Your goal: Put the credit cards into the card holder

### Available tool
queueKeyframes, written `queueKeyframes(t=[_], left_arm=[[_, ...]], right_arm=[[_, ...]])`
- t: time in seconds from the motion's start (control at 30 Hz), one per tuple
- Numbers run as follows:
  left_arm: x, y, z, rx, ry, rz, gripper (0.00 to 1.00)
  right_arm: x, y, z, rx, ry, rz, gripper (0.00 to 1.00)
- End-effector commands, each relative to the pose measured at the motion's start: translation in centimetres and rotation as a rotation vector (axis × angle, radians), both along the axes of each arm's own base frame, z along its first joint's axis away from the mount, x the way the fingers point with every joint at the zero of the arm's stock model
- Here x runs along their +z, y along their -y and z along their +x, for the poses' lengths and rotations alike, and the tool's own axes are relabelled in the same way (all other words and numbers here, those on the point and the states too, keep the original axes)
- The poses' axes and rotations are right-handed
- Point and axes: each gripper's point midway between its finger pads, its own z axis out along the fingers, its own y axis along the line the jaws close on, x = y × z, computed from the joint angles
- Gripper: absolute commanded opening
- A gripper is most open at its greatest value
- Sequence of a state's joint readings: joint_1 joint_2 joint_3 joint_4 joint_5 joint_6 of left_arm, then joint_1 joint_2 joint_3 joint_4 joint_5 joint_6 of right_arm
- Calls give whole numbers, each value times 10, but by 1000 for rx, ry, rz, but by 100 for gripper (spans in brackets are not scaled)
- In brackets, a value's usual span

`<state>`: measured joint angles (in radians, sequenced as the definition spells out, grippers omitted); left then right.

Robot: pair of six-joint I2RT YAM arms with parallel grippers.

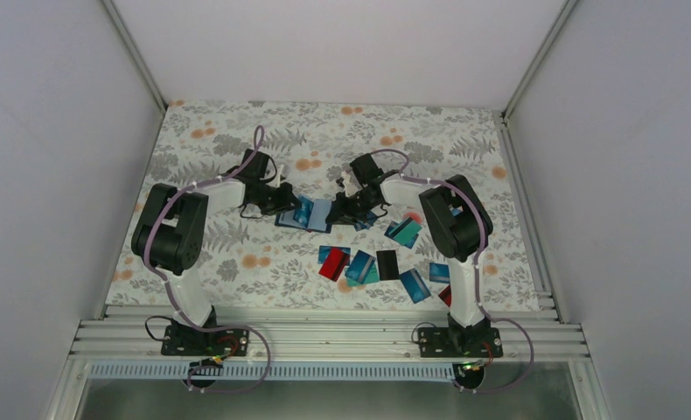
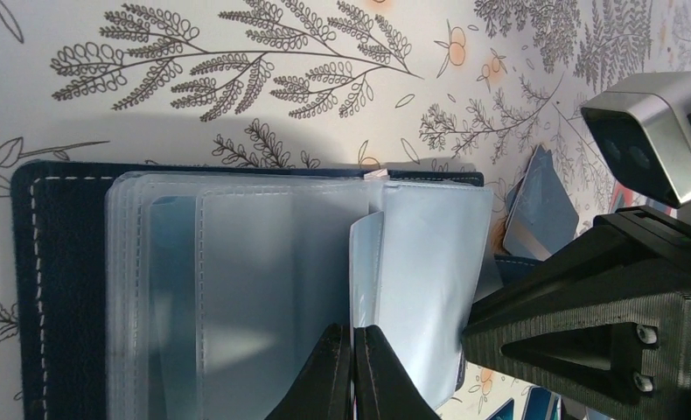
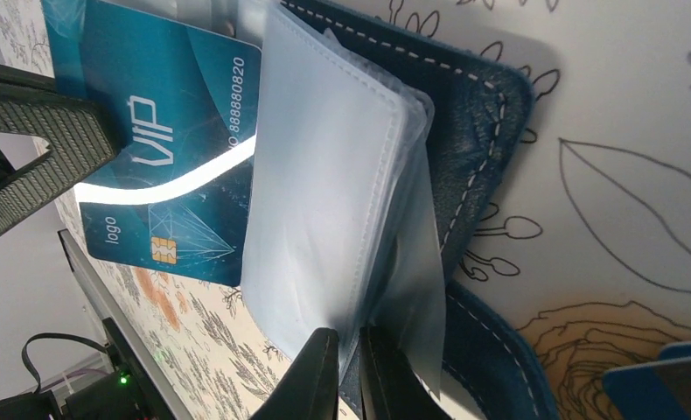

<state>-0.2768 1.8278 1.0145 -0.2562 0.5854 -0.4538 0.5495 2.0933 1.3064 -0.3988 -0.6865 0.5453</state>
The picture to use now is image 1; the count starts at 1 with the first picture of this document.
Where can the red card lower right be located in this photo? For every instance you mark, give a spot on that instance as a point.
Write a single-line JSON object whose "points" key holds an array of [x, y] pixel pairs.
{"points": [[446, 296]]}

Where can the aluminium rail frame front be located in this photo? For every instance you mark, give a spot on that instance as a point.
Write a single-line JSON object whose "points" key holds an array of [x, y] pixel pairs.
{"points": [[325, 335]]}

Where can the floral patterned table mat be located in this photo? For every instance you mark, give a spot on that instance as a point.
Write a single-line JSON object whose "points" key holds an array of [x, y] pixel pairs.
{"points": [[248, 261]]}

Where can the blue striped card pile centre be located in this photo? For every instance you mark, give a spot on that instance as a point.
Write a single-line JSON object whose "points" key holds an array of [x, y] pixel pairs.
{"points": [[360, 265]]}

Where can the black card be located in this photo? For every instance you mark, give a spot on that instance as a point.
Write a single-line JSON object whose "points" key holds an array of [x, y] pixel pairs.
{"points": [[387, 263]]}

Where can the blue card with silver stripe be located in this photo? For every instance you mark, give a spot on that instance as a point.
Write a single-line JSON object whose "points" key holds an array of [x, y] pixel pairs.
{"points": [[367, 223]]}

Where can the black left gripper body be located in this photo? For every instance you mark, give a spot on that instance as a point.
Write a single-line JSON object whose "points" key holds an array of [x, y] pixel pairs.
{"points": [[270, 203]]}

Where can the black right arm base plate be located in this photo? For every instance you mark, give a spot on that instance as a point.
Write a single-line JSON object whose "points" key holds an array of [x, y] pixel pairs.
{"points": [[443, 342]]}

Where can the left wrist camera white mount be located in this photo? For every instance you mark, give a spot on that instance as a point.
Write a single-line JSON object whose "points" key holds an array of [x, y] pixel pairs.
{"points": [[283, 173]]}

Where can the blue card with logo centre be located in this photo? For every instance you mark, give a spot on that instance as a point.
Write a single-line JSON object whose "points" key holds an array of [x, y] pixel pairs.
{"points": [[323, 253]]}

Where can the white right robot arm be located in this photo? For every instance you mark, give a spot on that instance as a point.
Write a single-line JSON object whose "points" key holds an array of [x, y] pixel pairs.
{"points": [[458, 224]]}

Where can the blue denim card holder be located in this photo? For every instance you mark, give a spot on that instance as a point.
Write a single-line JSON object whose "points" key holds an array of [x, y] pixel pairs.
{"points": [[318, 223]]}

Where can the grey slotted cable duct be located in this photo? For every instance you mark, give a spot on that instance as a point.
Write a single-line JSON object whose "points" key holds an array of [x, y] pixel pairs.
{"points": [[283, 371]]}

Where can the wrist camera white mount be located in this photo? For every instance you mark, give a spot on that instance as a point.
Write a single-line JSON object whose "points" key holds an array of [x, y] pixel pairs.
{"points": [[345, 182], [283, 173]]}

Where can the blue card right of pile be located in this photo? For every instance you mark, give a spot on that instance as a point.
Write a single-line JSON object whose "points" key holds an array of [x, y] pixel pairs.
{"points": [[414, 285]]}

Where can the blue logo card front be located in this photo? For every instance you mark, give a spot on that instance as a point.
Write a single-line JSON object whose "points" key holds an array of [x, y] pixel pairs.
{"points": [[302, 215]]}

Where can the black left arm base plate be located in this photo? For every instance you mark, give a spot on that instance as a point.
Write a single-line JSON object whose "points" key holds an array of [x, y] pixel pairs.
{"points": [[182, 340]]}

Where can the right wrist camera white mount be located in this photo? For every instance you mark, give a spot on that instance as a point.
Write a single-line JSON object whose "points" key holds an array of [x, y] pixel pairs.
{"points": [[345, 182]]}

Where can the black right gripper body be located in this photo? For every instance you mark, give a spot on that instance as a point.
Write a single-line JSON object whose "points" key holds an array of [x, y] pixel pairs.
{"points": [[355, 209]]}

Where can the blue card lower right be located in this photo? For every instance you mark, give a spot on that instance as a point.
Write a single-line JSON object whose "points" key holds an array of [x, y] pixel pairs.
{"points": [[439, 273]]}

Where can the blue card under teal card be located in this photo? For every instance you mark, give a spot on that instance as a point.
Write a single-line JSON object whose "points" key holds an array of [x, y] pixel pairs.
{"points": [[389, 230]]}

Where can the teal card in pile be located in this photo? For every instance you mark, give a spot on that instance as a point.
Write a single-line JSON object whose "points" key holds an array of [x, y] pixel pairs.
{"points": [[372, 277]]}

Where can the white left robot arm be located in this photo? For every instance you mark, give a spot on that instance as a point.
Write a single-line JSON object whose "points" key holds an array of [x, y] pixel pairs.
{"points": [[169, 234]]}

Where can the red card centre pile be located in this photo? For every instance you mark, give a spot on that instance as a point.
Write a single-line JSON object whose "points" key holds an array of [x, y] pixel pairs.
{"points": [[335, 263]]}

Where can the teal green card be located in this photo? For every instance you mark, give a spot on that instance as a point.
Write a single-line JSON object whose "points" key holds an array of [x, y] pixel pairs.
{"points": [[405, 232]]}

